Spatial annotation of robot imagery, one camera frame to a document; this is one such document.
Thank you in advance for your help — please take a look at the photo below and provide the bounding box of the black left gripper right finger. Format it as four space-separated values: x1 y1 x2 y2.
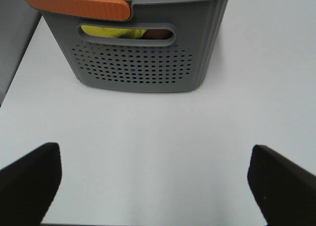
247 145 316 226

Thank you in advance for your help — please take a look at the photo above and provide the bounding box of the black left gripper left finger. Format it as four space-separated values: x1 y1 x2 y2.
0 142 62 226

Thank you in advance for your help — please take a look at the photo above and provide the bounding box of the grey perforated laundry basket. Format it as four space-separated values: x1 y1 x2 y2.
39 0 228 92

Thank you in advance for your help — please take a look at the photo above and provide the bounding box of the yellow towel in basket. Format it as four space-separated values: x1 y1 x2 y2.
81 25 148 39

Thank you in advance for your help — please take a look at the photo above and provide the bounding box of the brown towel in basket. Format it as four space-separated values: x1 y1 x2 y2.
142 29 173 40

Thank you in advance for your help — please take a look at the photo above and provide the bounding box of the orange basket handle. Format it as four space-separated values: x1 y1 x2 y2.
25 0 131 21

